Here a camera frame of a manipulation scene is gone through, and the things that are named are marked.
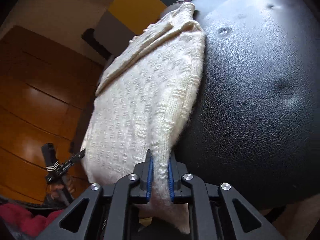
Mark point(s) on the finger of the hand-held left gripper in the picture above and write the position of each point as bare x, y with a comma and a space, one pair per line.
73, 160

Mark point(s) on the white knit sweater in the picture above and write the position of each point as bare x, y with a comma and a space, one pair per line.
140, 92

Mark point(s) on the person's red garment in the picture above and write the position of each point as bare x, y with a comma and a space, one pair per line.
22, 217

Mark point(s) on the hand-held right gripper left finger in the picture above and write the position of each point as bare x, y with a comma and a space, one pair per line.
149, 175

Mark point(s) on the grey yellow blue sofa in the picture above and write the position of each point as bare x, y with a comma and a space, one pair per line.
135, 10

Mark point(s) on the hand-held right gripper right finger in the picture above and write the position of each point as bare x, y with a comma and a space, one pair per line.
170, 177

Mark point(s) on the wooden wardrobe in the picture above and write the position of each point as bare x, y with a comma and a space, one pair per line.
37, 92

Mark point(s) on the person's left hand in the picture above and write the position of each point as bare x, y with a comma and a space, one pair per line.
56, 188

